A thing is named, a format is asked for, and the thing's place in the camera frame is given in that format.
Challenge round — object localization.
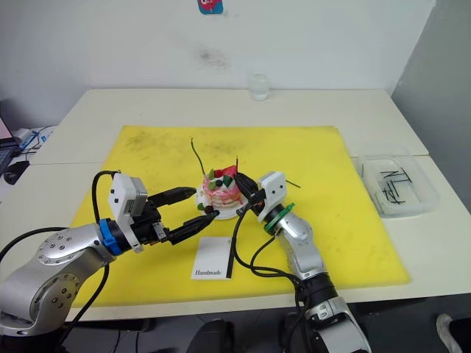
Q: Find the black computer mouse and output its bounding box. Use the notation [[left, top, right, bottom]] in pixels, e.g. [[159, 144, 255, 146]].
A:
[[3, 160, 31, 185]]

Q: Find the long curved thin dark candle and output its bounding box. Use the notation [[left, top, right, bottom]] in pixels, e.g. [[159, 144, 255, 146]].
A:
[[190, 137, 207, 174]]

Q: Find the dark laptop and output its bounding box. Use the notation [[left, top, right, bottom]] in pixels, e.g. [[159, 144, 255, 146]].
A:
[[0, 110, 20, 177]]

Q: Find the white cake plate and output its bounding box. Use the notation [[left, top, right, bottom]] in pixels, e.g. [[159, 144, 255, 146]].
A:
[[194, 183, 243, 221]]

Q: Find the clear drinking glass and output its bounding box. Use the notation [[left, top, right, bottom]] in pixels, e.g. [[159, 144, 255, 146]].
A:
[[249, 73, 271, 101]]

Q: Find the grey box device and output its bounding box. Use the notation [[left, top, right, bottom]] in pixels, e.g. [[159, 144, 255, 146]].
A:
[[13, 127, 38, 150]]

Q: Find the clear plastic container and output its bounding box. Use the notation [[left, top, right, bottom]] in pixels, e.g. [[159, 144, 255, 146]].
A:
[[357, 144, 442, 218]]

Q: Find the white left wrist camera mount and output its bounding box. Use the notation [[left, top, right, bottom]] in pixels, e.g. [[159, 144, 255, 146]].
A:
[[108, 172, 149, 254]]

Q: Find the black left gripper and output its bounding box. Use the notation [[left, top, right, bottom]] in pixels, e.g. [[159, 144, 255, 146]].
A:
[[131, 186, 216, 247]]

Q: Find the small fruit cream cake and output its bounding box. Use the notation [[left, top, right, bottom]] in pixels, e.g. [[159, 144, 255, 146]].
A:
[[200, 165, 244, 211]]

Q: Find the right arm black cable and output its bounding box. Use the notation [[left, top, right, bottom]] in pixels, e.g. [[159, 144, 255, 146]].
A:
[[231, 198, 306, 321]]

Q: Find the dark table frame bar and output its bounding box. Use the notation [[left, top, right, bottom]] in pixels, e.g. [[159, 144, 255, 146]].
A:
[[63, 318, 156, 332]]

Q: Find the yellow foam mat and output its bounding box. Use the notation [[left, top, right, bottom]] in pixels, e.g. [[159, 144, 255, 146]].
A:
[[69, 124, 412, 308]]

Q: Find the white Handmade matchbox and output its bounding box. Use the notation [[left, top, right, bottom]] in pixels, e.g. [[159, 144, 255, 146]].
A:
[[191, 236, 236, 281]]

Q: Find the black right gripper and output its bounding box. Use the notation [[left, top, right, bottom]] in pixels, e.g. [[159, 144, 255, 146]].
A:
[[234, 172, 268, 218]]

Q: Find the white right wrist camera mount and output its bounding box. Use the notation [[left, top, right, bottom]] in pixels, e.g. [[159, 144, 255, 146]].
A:
[[256, 171, 288, 224]]

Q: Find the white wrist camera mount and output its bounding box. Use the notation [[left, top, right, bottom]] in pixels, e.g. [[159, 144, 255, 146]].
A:
[[256, 171, 288, 224], [108, 172, 149, 254]]

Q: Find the pink and blue wall sticker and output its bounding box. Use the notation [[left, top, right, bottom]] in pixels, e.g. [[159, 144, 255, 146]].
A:
[[197, 0, 225, 15]]

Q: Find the white shoe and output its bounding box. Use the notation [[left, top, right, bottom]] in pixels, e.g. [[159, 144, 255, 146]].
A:
[[436, 313, 463, 353]]

